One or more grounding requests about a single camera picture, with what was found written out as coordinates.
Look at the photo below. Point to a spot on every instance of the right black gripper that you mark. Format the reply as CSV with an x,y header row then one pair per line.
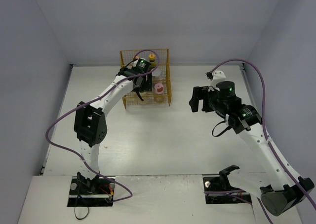
x,y
204,99

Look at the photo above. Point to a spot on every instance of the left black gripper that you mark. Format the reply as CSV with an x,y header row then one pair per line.
x,y
144,84

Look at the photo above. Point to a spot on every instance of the white shaker blue label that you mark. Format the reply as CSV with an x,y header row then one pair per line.
x,y
156,74

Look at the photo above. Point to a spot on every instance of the pink lid spice jar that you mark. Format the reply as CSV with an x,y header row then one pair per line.
x,y
159,93

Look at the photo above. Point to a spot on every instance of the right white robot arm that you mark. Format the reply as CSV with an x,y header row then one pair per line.
x,y
282,187

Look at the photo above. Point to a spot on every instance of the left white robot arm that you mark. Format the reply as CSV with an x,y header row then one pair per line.
x,y
90,121

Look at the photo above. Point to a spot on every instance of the yellow wire rack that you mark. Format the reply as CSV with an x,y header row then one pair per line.
x,y
162,59

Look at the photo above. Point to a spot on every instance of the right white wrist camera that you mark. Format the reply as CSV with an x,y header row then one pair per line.
x,y
216,77

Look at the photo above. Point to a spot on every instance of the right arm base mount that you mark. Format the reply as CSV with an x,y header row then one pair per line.
x,y
217,189

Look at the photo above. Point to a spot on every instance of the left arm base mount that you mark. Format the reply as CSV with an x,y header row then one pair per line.
x,y
98,192

